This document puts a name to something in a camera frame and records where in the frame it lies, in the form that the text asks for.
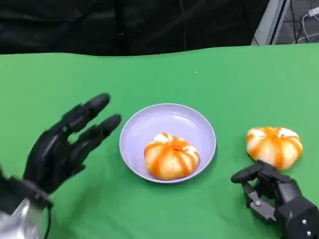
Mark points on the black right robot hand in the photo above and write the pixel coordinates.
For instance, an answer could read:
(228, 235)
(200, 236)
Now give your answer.
(294, 201)

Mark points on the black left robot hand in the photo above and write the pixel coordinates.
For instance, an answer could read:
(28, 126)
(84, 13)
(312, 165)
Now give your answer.
(54, 154)

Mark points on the green table cloth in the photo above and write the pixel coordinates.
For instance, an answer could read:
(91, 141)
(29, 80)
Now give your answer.
(174, 82)

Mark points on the grey metal frame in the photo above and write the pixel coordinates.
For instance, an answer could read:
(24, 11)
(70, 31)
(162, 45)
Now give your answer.
(269, 22)

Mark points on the black backdrop cloth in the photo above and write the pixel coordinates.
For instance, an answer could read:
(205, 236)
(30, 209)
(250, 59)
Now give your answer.
(99, 25)

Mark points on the lilac plate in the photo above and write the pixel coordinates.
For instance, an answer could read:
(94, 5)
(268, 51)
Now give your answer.
(154, 122)

